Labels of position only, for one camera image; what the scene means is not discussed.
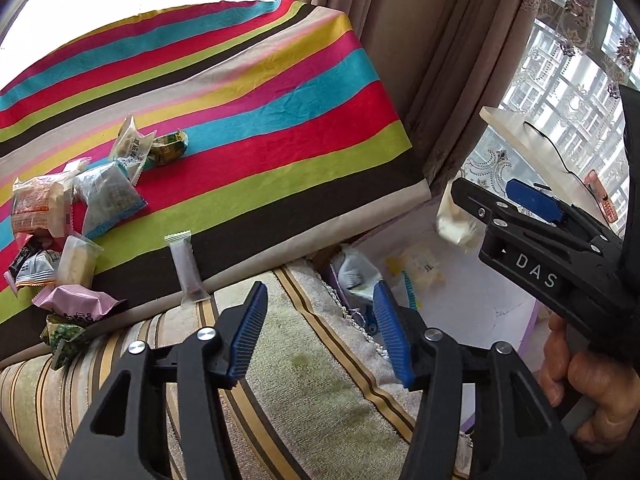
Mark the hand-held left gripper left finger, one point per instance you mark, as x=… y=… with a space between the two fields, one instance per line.
x=247 y=330

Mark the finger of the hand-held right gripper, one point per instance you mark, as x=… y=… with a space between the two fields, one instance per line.
x=500 y=222
x=535 y=202

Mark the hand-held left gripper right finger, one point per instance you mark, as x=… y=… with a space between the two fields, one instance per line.
x=392 y=330

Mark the white cube cake packet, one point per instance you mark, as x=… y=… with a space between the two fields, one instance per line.
x=457 y=225

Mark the pink snack packet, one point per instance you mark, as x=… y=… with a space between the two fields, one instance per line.
x=75 y=304

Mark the clear round cake packet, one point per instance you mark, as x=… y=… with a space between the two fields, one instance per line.
x=77 y=260

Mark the green pea snack packet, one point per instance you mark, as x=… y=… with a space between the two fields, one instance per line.
x=62 y=337

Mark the green yellow snack packet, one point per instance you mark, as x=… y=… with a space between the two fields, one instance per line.
x=170 y=147

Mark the black white snack packet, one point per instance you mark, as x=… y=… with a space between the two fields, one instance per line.
x=27 y=262

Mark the person's right hand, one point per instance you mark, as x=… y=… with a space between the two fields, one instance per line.
x=610 y=385

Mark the teal comb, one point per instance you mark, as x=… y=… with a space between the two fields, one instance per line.
x=412 y=290

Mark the white side table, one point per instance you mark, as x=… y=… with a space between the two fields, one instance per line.
x=530 y=145

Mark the yellow clear packet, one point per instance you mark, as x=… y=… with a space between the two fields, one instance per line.
x=417 y=267

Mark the white plastic bag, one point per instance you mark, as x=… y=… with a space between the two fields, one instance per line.
x=355 y=272

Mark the striped beige sofa cover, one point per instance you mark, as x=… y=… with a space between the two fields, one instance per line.
x=310 y=385

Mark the clear long bar packet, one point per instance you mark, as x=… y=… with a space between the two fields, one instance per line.
x=186 y=265

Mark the floral lace sheer curtain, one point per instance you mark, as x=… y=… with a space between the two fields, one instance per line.
x=565 y=50

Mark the beige curtain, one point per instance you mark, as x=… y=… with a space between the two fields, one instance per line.
x=425 y=60

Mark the clear blue-edged snack packet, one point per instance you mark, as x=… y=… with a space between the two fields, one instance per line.
x=107 y=200

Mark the rainbow striped tablecloth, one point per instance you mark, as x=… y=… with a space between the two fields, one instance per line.
x=280 y=125

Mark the cream printed snack packet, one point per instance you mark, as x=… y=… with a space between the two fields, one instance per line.
x=130 y=142

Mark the clear white snack packet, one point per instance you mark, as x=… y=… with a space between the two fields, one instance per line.
x=72 y=167

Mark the orange snack packet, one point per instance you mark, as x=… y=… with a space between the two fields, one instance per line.
x=35 y=205

